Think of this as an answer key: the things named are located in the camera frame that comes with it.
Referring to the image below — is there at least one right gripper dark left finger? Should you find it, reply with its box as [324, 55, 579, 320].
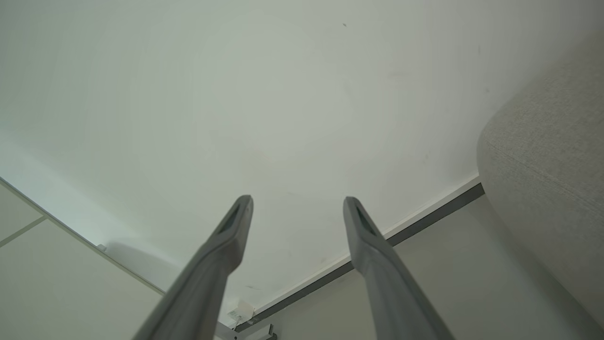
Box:
[132, 195, 254, 340]

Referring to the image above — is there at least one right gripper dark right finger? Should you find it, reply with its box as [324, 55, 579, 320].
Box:
[343, 196, 454, 340]

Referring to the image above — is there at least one white cabinet panel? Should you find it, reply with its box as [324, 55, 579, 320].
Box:
[0, 177, 166, 340]

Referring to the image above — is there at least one grey fabric sofa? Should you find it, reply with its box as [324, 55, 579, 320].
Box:
[476, 28, 604, 331]

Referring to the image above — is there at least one metal table leg bracket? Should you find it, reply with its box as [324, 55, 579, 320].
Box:
[215, 321, 279, 340]

